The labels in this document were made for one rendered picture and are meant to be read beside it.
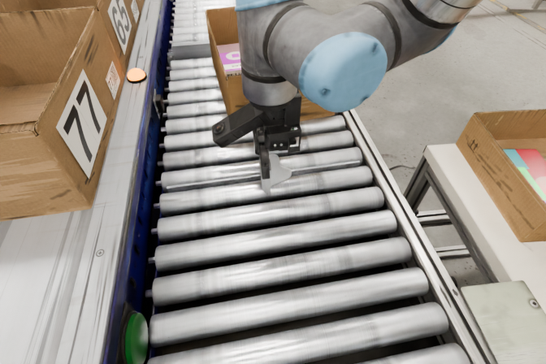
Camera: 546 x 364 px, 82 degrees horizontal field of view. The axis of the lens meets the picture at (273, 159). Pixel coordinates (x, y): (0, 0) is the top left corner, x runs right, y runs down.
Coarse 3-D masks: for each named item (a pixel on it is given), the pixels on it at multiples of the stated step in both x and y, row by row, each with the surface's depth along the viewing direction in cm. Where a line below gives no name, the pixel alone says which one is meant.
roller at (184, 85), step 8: (176, 80) 101; (184, 80) 100; (192, 80) 100; (200, 80) 100; (208, 80) 101; (216, 80) 101; (168, 88) 101; (176, 88) 99; (184, 88) 100; (192, 88) 100; (200, 88) 100; (208, 88) 101; (216, 88) 101
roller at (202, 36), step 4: (204, 32) 123; (172, 36) 122; (176, 36) 121; (180, 36) 122; (184, 36) 122; (188, 36) 122; (192, 36) 122; (196, 36) 122; (200, 36) 122; (204, 36) 122; (208, 36) 123; (176, 40) 121; (180, 40) 121; (184, 40) 122; (188, 40) 122; (192, 40) 122; (196, 40) 122; (200, 40) 122; (204, 40) 123
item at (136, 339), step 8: (136, 320) 44; (144, 320) 46; (128, 328) 43; (136, 328) 43; (144, 328) 46; (128, 336) 42; (136, 336) 43; (144, 336) 45; (128, 344) 41; (136, 344) 42; (144, 344) 45; (128, 352) 41; (136, 352) 42; (144, 352) 45; (128, 360) 41; (136, 360) 42; (144, 360) 45
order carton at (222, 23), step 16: (208, 16) 98; (224, 16) 100; (208, 32) 99; (224, 32) 103; (224, 80) 75; (240, 80) 73; (224, 96) 84; (240, 96) 76; (304, 96) 81; (304, 112) 85; (320, 112) 86
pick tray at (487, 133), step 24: (480, 120) 71; (504, 120) 76; (528, 120) 76; (456, 144) 80; (480, 144) 71; (504, 144) 79; (528, 144) 79; (480, 168) 72; (504, 168) 65; (504, 192) 65; (528, 192) 59; (504, 216) 65; (528, 216) 59; (528, 240) 61
